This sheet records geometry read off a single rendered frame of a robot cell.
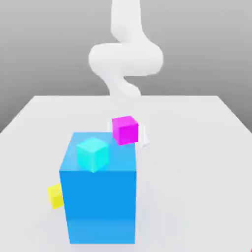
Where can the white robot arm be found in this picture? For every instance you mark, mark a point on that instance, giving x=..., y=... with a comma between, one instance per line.
x=126, y=57

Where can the small yellow cube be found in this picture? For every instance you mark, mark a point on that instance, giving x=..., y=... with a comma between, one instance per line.
x=55, y=195

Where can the large blue box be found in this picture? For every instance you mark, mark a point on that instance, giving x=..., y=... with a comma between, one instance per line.
x=98, y=198

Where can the small cyan cube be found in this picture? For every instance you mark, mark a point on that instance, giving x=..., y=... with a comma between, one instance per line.
x=92, y=154

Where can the small magenta cube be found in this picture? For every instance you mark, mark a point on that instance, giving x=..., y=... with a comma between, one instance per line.
x=126, y=131

